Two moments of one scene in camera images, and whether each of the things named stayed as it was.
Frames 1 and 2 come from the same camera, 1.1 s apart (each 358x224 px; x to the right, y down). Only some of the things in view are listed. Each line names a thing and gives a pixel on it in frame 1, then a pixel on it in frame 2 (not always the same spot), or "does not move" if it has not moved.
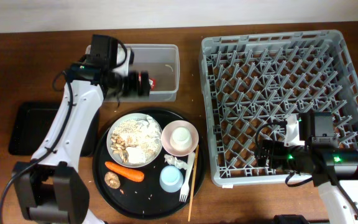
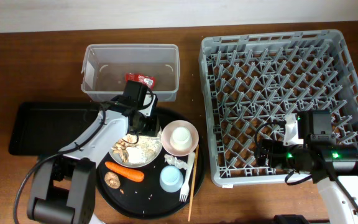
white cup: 181,139 does not move
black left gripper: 145,84 -> 153,129
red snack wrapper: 152,82 does not move
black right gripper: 276,148 does not move
